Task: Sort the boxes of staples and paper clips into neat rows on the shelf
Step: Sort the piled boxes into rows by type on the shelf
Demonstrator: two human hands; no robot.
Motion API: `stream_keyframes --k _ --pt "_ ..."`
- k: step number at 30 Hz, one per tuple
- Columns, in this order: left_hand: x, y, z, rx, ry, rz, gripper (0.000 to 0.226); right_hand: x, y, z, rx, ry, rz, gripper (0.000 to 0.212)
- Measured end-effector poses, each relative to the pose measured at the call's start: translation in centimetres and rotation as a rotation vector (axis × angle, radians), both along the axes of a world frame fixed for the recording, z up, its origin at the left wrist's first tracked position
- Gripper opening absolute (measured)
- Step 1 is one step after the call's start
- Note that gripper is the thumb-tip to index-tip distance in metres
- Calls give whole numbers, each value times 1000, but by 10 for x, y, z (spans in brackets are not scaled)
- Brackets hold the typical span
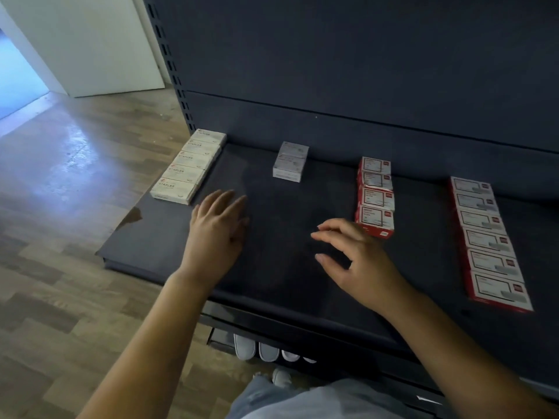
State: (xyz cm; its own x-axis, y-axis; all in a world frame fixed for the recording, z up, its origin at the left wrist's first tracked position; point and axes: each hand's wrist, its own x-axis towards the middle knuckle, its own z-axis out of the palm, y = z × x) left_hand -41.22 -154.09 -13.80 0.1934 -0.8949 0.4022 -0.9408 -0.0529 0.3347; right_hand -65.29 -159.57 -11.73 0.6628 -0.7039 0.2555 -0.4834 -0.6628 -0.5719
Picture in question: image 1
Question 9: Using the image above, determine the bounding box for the person's right hand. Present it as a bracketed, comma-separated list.
[310, 218, 412, 315]

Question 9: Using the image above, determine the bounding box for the person's left hand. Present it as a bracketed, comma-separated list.
[177, 189, 251, 289]

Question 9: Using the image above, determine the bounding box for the dark metal shelf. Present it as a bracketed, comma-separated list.
[96, 0, 559, 407]

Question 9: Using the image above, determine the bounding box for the person's left forearm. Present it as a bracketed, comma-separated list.
[79, 270, 215, 419]

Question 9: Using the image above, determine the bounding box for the person's right forearm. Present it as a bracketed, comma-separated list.
[384, 287, 559, 419]

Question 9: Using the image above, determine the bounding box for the person's grey clothing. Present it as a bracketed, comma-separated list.
[227, 375, 412, 419]

